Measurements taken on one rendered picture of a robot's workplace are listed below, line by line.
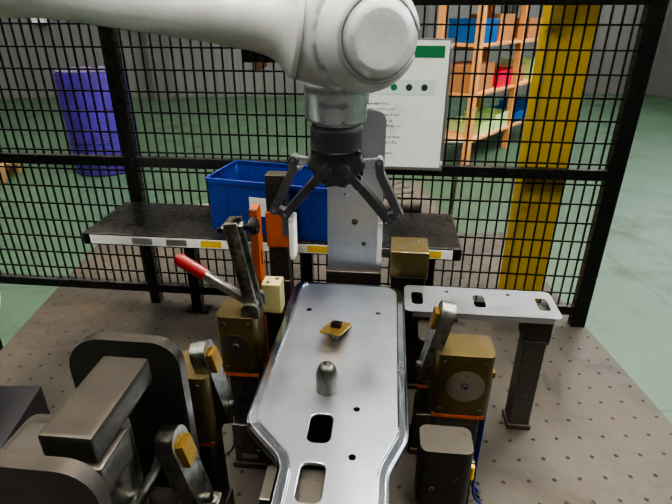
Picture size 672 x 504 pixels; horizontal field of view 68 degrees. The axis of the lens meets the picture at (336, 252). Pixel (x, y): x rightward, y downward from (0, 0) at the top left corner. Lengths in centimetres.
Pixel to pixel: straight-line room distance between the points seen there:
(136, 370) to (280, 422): 25
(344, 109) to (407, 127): 61
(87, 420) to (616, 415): 110
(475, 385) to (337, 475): 27
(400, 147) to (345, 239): 33
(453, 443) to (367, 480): 14
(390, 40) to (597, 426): 100
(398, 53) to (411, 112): 79
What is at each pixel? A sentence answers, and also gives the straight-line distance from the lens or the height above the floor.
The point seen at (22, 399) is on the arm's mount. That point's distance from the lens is 120.
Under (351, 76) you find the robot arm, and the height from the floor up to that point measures 145.
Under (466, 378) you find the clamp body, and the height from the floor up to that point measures 100.
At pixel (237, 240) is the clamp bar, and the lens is 79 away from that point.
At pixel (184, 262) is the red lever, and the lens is 85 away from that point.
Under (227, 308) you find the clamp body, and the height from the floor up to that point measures 105.
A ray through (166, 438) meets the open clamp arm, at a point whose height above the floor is 110.
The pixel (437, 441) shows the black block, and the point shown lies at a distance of 72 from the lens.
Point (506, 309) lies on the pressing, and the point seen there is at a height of 100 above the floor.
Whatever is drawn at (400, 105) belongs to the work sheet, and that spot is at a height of 130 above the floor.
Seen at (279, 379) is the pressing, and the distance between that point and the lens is 79.
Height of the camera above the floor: 151
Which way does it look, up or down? 26 degrees down
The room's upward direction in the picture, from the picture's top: straight up
